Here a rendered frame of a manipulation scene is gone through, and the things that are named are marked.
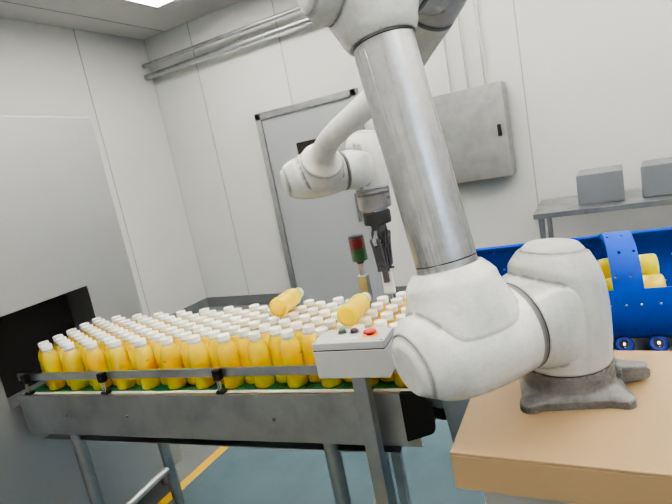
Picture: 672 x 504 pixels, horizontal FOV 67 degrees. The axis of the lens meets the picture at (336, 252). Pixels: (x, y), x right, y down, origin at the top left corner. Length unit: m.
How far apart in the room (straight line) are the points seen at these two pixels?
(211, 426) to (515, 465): 1.16
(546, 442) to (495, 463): 0.09
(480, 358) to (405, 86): 0.42
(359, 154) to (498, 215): 3.73
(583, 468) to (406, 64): 0.64
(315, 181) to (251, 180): 4.77
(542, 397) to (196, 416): 1.19
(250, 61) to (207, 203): 1.77
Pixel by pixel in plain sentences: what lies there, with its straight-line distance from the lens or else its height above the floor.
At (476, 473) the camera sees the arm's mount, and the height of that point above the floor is 1.03.
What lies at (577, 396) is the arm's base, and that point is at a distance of 0.97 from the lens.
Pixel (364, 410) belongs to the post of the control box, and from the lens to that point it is 1.42.
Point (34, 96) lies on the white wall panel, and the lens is 5.79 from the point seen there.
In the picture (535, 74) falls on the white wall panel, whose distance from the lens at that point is 4.87.
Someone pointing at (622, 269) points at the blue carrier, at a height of 1.17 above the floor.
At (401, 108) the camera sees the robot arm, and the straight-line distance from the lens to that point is 0.80.
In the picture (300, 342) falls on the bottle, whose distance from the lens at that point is 1.62.
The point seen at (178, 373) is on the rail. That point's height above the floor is 0.97.
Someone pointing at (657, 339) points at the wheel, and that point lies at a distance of 1.50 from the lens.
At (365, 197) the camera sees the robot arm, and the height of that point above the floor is 1.45.
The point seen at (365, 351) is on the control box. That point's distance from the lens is 1.31.
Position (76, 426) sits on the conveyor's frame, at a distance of 2.24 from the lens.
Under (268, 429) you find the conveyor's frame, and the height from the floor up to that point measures 0.78.
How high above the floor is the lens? 1.55
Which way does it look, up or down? 10 degrees down
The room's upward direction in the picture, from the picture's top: 11 degrees counter-clockwise
